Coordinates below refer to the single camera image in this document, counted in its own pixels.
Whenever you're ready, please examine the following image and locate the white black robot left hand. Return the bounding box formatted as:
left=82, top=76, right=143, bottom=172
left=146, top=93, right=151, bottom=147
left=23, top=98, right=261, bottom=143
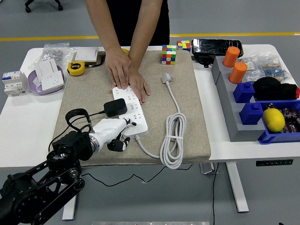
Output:
left=91, top=118, right=138, bottom=152

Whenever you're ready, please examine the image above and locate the person's right hand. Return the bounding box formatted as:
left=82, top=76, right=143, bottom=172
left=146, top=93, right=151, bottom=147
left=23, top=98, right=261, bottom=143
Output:
left=105, top=47, right=132, bottom=90

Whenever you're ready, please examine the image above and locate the person's left hand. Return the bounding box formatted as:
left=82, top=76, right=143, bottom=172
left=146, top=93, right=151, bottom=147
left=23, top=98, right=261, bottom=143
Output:
left=127, top=70, right=150, bottom=104

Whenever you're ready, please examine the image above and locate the black plug cord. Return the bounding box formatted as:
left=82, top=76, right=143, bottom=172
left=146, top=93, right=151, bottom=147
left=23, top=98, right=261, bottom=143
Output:
left=81, top=111, right=193, bottom=188

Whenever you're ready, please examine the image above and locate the black plug adapter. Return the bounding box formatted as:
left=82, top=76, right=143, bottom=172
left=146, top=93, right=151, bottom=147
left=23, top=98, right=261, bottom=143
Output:
left=103, top=98, right=128, bottom=118

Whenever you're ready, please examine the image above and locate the white power strip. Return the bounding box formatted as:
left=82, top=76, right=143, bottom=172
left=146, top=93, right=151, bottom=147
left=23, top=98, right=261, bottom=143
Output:
left=112, top=86, right=149, bottom=138

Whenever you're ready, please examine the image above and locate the grey-brown mat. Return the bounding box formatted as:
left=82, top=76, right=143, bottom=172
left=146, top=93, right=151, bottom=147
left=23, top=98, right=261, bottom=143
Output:
left=48, top=49, right=211, bottom=167

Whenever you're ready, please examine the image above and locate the large colourful puzzle cube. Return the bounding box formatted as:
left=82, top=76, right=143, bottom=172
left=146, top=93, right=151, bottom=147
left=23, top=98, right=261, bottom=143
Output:
left=161, top=44, right=177, bottom=66

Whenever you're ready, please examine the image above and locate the yellow tape measure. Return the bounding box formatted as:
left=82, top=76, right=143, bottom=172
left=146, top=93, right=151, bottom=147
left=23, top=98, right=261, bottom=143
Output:
left=67, top=61, right=86, bottom=77

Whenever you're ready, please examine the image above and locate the person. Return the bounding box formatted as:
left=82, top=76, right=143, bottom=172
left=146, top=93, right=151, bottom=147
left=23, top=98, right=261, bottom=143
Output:
left=106, top=0, right=170, bottom=47

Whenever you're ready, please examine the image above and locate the white table leg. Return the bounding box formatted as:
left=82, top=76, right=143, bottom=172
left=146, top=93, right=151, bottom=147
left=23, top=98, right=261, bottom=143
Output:
left=226, top=161, right=249, bottom=213
left=62, top=166, right=81, bottom=221

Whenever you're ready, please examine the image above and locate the small colourful puzzle cube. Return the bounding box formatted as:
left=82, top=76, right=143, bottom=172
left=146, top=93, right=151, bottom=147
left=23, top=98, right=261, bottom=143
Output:
left=176, top=40, right=191, bottom=52

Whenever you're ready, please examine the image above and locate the black table control panel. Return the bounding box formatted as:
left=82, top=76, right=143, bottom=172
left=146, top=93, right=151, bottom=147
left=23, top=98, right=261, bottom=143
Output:
left=255, top=159, right=294, bottom=167

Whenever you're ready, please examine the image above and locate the plastic bag of metal parts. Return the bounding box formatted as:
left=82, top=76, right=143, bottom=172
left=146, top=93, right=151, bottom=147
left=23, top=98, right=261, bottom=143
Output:
left=42, top=42, right=78, bottom=68

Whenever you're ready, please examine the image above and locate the white socket back panel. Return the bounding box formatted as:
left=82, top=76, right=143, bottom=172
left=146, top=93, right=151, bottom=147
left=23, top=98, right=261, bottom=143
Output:
left=34, top=58, right=59, bottom=82

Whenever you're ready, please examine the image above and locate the purple plate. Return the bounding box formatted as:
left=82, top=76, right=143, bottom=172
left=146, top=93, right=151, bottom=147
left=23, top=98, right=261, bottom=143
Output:
left=27, top=65, right=65, bottom=96

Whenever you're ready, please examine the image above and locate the black glossy phone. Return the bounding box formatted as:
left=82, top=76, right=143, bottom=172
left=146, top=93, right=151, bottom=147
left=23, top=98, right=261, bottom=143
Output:
left=191, top=38, right=244, bottom=57

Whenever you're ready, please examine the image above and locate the blue plastic bin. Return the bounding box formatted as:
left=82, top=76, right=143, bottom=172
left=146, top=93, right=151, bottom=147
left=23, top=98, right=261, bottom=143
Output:
left=257, top=99, right=300, bottom=145

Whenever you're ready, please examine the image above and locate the orange cylinder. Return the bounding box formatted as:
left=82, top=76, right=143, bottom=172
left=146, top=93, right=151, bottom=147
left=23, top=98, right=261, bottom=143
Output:
left=222, top=46, right=240, bottom=68
left=229, top=62, right=248, bottom=84

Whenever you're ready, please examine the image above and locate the black office chair base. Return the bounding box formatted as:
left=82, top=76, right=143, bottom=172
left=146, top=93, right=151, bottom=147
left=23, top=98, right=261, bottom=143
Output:
left=24, top=0, right=63, bottom=14

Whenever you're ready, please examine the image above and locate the yellow lemon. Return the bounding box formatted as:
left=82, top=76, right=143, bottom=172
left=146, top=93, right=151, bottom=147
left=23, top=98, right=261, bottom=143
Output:
left=262, top=108, right=286, bottom=133

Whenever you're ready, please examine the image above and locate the grey stepped block base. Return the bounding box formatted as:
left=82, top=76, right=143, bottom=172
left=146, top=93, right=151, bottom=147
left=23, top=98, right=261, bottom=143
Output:
left=210, top=56, right=267, bottom=143

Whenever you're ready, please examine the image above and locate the blue square block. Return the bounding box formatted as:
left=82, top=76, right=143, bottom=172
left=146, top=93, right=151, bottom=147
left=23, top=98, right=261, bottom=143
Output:
left=233, top=81, right=255, bottom=104
left=239, top=102, right=264, bottom=125

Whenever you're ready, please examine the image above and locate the white circuit breaker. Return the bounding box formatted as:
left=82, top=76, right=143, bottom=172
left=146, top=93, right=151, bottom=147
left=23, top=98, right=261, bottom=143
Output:
left=1, top=70, right=28, bottom=97

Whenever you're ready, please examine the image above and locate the clear bag of small parts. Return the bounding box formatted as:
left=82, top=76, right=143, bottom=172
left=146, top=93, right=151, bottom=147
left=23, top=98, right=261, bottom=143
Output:
left=239, top=56, right=265, bottom=82

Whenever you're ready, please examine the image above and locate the black cloth with red patch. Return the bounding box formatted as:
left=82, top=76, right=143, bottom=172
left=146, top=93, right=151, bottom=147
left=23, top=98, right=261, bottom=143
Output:
left=252, top=76, right=300, bottom=101

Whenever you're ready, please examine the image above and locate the plastic bag of clips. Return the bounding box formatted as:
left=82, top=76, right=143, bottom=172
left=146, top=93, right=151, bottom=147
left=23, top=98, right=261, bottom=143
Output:
left=261, top=52, right=293, bottom=84

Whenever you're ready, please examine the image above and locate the black strap loop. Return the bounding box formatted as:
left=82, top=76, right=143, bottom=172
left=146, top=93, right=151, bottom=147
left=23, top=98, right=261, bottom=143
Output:
left=85, top=51, right=107, bottom=68

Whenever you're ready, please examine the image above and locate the white power strip cord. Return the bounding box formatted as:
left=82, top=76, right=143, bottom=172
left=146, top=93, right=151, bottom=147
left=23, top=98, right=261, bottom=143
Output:
left=135, top=72, right=188, bottom=169

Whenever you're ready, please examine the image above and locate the white flat switch plate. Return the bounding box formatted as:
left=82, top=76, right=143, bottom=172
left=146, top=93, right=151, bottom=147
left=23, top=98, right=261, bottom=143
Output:
left=74, top=47, right=99, bottom=63

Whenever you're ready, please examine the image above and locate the white wall socket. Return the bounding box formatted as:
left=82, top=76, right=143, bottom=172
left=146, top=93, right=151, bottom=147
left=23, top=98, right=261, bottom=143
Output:
left=41, top=71, right=65, bottom=91

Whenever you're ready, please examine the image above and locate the black hanging cable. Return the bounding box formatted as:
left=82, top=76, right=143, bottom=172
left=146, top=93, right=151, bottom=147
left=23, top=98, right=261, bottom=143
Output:
left=211, top=163, right=220, bottom=225

